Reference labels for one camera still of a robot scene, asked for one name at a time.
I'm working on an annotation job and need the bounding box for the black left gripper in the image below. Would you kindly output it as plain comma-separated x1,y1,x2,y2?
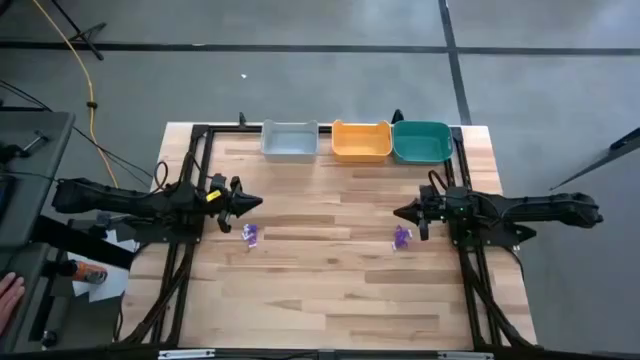
203,173,264,235

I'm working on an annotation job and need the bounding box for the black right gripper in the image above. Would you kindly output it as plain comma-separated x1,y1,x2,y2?
393,184,452,242

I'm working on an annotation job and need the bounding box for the teal plastic bin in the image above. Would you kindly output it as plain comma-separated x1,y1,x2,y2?
392,119,455,166

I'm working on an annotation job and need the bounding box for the white plastic bin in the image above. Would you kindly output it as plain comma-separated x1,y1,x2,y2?
260,118,320,164

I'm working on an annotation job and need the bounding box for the orange plastic bin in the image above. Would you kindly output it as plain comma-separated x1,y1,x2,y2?
331,119,394,164

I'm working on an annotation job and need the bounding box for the white paper sheet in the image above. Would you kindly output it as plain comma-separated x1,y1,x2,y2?
66,228,140,304

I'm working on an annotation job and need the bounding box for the orange spray can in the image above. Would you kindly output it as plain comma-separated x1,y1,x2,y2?
58,258,109,286

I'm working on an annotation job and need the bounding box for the grey cart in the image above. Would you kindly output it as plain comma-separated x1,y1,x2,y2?
0,109,77,251

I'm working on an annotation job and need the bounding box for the dark metal stand bar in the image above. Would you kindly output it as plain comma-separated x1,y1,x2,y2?
548,127,640,192

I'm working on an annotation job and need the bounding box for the black tripod stand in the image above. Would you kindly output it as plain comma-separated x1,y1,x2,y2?
48,0,108,62

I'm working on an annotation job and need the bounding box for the person's hand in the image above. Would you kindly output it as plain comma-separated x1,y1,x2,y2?
0,272,26,337

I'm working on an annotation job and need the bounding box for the black aluminium table frame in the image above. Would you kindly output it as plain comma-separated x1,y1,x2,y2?
117,122,540,351

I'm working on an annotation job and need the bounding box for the silver metal bracket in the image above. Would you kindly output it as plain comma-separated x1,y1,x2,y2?
158,349,216,360
437,351,495,360

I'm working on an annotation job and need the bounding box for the black floor cable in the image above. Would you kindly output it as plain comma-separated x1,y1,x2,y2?
0,79,155,189

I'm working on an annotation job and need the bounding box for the yellow power cable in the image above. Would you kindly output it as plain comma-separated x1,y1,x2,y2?
30,0,121,190

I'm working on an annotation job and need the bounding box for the metal clamp handle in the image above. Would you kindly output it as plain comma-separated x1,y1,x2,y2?
19,129,51,157

